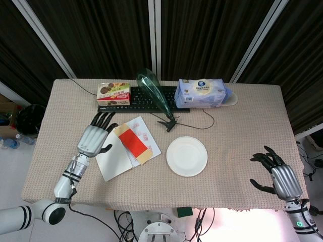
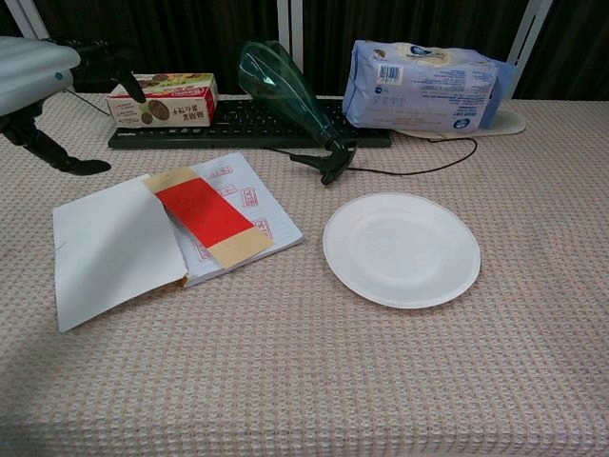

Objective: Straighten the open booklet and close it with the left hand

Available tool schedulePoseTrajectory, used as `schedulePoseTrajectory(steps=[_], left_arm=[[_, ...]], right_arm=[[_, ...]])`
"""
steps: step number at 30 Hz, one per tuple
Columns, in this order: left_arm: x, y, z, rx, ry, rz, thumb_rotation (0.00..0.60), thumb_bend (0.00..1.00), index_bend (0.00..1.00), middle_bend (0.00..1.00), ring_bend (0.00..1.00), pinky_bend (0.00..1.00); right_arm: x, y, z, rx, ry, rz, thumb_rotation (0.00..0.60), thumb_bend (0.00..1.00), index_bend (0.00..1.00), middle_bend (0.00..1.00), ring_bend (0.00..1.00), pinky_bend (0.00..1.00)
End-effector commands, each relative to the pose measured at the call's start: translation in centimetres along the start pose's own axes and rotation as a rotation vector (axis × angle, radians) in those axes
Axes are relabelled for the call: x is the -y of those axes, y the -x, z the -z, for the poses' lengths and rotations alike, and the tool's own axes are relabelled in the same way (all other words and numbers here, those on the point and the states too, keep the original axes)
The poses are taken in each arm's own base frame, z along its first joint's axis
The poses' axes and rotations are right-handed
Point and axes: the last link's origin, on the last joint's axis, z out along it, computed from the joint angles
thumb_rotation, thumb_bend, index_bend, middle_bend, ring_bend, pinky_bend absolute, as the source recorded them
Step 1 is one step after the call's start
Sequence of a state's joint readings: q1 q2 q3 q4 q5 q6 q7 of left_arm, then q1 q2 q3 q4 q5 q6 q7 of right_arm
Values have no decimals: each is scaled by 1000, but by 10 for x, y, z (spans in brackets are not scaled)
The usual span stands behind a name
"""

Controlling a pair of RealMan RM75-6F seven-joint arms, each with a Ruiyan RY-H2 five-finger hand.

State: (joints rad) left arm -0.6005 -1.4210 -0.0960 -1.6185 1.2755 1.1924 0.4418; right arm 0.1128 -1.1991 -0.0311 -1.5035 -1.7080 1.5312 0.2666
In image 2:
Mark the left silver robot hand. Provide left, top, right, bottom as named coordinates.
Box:
left=0, top=35, right=147, bottom=176

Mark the white booklet with red card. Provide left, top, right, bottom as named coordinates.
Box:
left=51, top=151, right=305, bottom=333

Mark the red bookmark with tan ends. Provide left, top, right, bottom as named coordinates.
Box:
left=145, top=166, right=275, bottom=270

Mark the chocolate cookie box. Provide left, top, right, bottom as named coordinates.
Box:
left=105, top=72, right=220, bottom=129

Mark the black computer keyboard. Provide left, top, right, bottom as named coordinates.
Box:
left=107, top=97, right=395, bottom=150

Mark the green spray bottle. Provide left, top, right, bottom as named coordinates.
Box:
left=236, top=40, right=359, bottom=187

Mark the blue tissue pack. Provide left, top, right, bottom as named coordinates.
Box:
left=341, top=39, right=518, bottom=133

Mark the beige woven tablecloth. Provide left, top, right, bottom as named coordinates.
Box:
left=0, top=92, right=609, bottom=457

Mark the white paper plate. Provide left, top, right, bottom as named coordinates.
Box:
left=322, top=191, right=482, bottom=309

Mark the beige flat pad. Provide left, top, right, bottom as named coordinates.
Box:
left=394, top=109, right=528, bottom=141

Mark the white partition frame post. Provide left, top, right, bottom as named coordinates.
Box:
left=277, top=0, right=305, bottom=99
left=505, top=0, right=554, bottom=66
left=4, top=0, right=51, bottom=42

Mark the thin black table cable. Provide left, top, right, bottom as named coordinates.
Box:
left=64, top=87, right=111, bottom=117

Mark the black keyboard cable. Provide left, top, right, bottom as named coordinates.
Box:
left=265, top=136, right=479, bottom=177

